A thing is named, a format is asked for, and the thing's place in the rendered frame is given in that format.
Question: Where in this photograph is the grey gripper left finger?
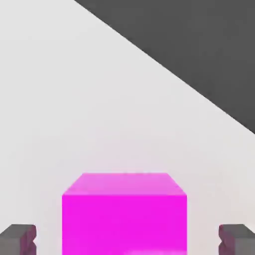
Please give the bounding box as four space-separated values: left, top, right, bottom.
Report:
0 224 37 255

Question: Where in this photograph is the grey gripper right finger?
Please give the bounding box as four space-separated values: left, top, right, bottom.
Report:
218 224 255 255

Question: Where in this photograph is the small magenta cube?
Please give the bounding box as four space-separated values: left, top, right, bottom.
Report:
61 172 188 255

